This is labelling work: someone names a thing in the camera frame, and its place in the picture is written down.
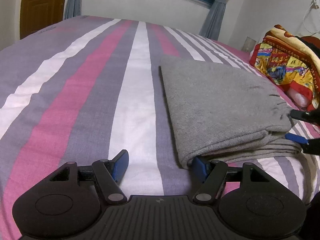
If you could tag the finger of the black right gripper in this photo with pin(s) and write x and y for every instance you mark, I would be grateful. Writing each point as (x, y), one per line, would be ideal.
(309, 146)
(312, 117)

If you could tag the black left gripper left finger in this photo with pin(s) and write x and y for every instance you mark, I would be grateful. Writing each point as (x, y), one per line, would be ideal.
(108, 175)

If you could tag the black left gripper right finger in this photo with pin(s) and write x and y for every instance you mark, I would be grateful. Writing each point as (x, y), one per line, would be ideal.
(212, 175)

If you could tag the grey fleece pants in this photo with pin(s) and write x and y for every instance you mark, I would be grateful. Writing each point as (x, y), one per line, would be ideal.
(224, 113)

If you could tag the colourful red yellow blanket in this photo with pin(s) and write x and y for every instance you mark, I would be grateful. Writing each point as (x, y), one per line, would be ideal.
(291, 64)

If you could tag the red wooden headboard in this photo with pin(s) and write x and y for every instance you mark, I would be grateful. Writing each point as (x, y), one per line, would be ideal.
(312, 40)

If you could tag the striped pink grey bed sheet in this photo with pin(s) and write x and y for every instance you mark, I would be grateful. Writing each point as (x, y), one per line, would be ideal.
(86, 88)

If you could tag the right grey curtain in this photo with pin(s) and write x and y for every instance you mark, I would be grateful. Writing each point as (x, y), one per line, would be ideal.
(212, 24)

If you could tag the grey curtain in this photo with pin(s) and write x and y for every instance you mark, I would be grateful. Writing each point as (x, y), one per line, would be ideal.
(212, 24)
(72, 9)

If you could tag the left grey curtain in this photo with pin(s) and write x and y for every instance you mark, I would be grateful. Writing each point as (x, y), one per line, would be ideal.
(72, 9)

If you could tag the brown wooden door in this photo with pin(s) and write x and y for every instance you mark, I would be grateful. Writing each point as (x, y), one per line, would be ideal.
(38, 14)

